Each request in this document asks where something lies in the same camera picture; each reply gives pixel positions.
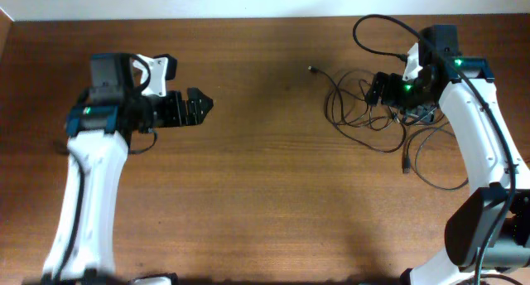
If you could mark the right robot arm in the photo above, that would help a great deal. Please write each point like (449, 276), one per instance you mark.
(489, 233)

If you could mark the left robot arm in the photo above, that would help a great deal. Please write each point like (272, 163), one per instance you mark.
(128, 94)

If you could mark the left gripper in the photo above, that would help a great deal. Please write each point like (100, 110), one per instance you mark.
(195, 117)

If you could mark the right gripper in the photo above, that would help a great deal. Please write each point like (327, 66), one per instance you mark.
(392, 82)

